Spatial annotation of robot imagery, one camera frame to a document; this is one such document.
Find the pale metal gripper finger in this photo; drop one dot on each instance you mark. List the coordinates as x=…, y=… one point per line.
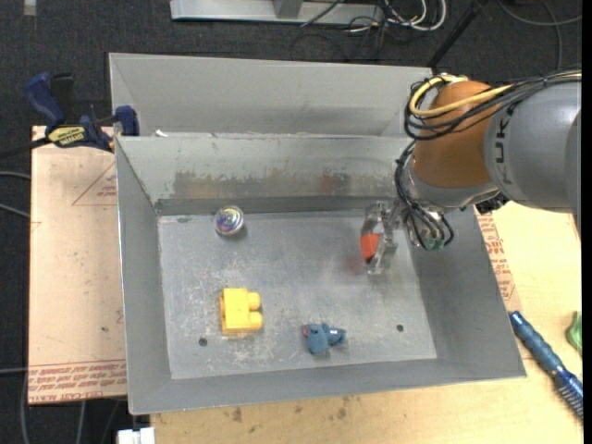
x=371, y=218
x=388, y=250

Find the iridescent shiny ball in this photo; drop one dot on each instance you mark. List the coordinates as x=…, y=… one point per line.
x=229, y=221

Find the blue toy animal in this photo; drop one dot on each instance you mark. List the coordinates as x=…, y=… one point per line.
x=321, y=337

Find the yellow toy brick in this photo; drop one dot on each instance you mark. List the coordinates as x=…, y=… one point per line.
x=239, y=312

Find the orange-red block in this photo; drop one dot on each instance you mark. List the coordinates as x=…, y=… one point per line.
x=370, y=247

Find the grey metal bin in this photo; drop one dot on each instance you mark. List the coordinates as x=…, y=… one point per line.
x=296, y=285

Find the brown cardboard board, red print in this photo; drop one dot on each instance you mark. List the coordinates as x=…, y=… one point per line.
x=74, y=271

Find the black cylinder on white bracket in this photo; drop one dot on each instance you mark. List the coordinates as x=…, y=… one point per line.
x=489, y=206

